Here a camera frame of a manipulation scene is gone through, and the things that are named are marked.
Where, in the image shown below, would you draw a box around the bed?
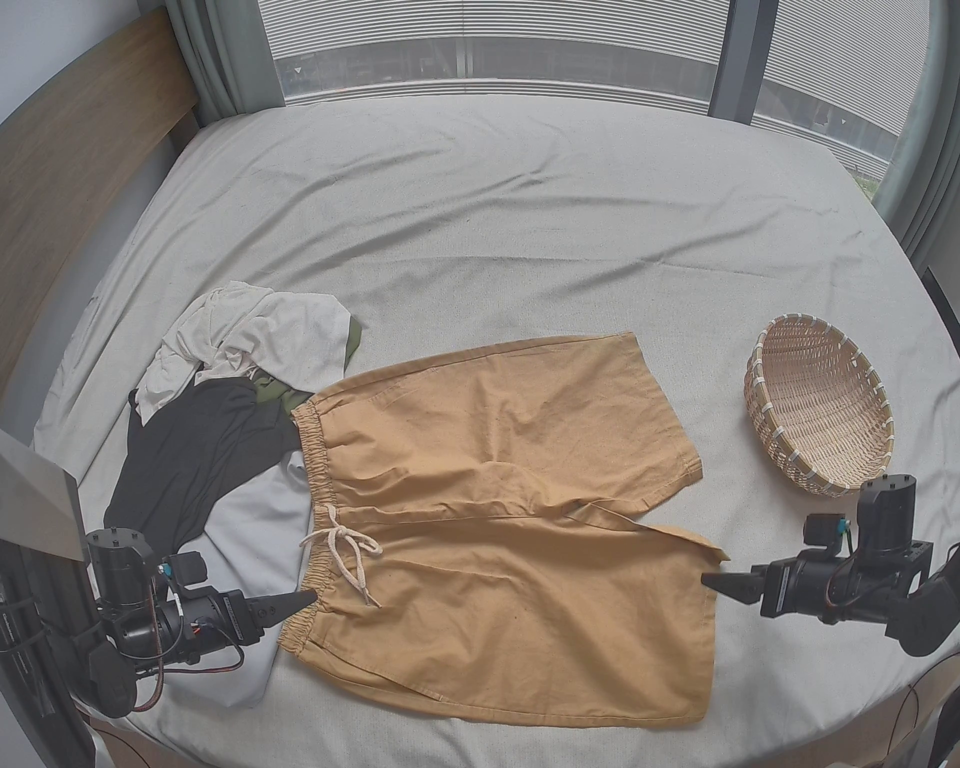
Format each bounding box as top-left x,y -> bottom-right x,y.
0,7 -> 960,768

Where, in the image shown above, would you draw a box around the white garment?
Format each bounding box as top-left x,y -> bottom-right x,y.
136,281 -> 354,421

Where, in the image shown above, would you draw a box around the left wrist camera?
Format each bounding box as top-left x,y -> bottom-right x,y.
163,551 -> 207,588

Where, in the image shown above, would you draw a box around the window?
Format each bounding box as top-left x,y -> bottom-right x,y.
255,0 -> 960,174

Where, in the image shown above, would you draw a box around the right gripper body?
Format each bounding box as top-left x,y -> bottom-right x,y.
759,553 -> 843,621

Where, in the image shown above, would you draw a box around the pale blue garment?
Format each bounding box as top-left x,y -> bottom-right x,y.
201,450 -> 316,710

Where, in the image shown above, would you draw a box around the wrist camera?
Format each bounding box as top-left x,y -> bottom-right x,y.
804,512 -> 850,556
163,551 -> 207,588

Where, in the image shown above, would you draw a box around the grey-green curtain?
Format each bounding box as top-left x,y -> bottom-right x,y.
873,0 -> 960,260
161,0 -> 288,125

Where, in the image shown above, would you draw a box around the round woven basket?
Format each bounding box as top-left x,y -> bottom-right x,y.
744,312 -> 896,498

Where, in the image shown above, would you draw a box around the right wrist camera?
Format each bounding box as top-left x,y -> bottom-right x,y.
804,512 -> 850,556

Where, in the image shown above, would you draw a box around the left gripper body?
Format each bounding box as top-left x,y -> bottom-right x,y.
182,589 -> 269,654

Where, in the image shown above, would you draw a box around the black garment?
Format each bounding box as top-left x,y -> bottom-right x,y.
103,377 -> 301,552

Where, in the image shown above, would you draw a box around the green garment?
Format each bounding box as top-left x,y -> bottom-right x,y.
251,318 -> 365,417

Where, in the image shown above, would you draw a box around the tan shorts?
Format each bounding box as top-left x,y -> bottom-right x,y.
277,330 -> 730,729

